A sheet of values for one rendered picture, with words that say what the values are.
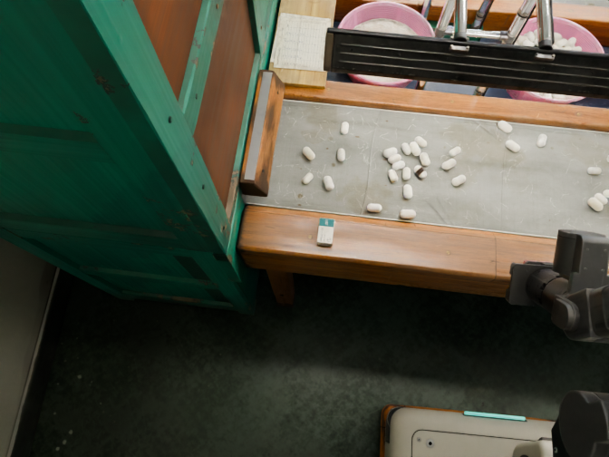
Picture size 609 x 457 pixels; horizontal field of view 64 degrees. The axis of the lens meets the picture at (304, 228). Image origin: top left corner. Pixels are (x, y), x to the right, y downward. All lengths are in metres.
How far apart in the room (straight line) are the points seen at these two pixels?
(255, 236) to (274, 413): 0.86
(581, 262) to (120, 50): 0.59
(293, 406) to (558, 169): 1.14
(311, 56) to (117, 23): 0.89
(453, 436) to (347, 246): 0.73
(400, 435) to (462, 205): 0.72
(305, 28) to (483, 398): 1.36
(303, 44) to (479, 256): 0.70
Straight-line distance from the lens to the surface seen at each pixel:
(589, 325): 0.66
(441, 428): 1.59
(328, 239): 1.09
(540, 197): 1.30
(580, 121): 1.41
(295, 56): 1.33
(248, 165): 1.08
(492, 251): 1.18
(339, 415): 1.83
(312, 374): 1.82
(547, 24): 1.03
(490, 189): 1.26
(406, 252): 1.12
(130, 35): 0.51
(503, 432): 1.65
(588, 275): 0.73
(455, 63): 0.98
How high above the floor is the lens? 1.82
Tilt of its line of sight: 71 degrees down
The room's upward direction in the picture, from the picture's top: 1 degrees counter-clockwise
